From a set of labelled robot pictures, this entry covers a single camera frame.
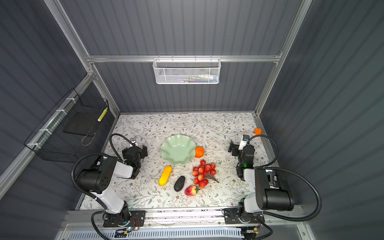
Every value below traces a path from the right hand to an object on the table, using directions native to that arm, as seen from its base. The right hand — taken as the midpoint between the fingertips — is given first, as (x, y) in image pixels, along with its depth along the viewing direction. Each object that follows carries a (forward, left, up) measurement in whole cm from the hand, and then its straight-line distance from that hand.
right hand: (241, 142), depth 91 cm
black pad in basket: (-2, +84, +23) cm, 87 cm away
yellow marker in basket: (+6, +79, +20) cm, 82 cm away
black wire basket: (-15, +91, +25) cm, 96 cm away
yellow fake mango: (-18, +46, -5) cm, 50 cm away
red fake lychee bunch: (-17, +25, -5) cm, 31 cm away
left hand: (0, +68, -4) cm, 68 cm away
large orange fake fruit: (-4, +26, -4) cm, 27 cm away
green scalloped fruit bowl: (0, +40, -8) cm, 41 cm away
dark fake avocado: (-23, +37, -5) cm, 44 cm away
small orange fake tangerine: (+15, -16, -7) cm, 23 cm away
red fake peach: (-27, +31, -5) cm, 41 cm away
